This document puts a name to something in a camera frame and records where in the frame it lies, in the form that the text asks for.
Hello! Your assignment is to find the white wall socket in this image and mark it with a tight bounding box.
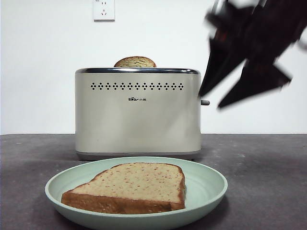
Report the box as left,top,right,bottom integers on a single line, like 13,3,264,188
93,0,116,23

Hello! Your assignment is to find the pale green round plate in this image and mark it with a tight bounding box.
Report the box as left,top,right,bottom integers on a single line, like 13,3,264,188
45,156,228,224

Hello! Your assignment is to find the cream two-slot toaster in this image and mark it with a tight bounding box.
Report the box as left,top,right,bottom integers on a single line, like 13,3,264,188
74,67,211,162

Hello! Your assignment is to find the round bread slice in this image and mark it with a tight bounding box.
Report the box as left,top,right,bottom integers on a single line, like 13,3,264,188
113,56,157,69

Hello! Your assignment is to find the square toast bread slice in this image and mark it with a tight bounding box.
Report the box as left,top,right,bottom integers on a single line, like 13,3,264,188
60,162,187,215

